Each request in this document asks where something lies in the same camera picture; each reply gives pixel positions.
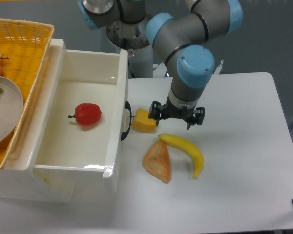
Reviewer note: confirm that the red toy bell pepper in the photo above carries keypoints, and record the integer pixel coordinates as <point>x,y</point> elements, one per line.
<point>86,114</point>

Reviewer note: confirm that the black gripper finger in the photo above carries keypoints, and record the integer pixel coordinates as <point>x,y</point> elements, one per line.
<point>196,118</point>
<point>155,112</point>

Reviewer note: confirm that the white metal frame bracket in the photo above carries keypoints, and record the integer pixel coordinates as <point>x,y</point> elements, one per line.
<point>218,69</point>

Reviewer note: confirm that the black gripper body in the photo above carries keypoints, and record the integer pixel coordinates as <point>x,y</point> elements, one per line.
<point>171,111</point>

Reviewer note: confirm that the white drawer cabinet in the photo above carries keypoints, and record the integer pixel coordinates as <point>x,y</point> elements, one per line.
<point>19,179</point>

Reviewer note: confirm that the orange toy bread slice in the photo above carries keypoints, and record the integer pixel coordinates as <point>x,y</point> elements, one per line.
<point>156,161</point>

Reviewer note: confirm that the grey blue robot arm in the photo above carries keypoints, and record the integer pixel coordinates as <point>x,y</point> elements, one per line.
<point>178,42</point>

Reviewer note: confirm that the grey plate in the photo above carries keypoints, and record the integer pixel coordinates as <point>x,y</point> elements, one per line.
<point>11,107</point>

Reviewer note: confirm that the yellow toy bell pepper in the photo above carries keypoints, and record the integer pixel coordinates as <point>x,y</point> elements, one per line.
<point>141,122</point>

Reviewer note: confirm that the yellow toy banana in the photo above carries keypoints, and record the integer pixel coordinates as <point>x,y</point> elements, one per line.
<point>186,146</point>

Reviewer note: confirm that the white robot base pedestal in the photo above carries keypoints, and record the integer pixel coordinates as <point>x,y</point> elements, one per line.
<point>139,35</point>

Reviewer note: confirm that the yellow woven basket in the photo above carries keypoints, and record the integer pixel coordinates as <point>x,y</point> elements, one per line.
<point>25,43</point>

